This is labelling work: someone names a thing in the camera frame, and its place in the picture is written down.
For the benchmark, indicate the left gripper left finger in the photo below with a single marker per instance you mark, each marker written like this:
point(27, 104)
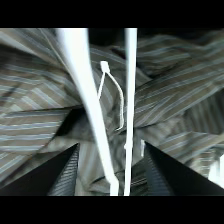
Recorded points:
point(50, 176)

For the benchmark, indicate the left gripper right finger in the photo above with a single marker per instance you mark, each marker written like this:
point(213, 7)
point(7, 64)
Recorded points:
point(173, 176)

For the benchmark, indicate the brown blue striped shirt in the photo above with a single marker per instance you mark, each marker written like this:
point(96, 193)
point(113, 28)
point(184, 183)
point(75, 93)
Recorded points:
point(180, 86)

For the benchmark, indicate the white clothes hanger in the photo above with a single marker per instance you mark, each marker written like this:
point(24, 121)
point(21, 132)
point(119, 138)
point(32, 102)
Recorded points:
point(87, 100)

